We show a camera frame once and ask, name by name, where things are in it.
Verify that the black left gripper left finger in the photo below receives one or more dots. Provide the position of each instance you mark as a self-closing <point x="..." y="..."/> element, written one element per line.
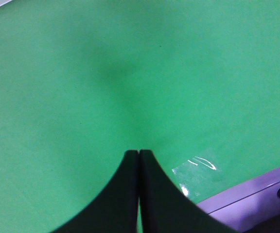
<point x="115" y="209"/>

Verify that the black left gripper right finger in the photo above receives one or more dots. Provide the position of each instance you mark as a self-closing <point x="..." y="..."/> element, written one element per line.
<point x="164" y="209"/>

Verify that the white table edge rail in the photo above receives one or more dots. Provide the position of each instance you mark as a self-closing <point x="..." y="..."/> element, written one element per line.
<point x="248" y="204"/>

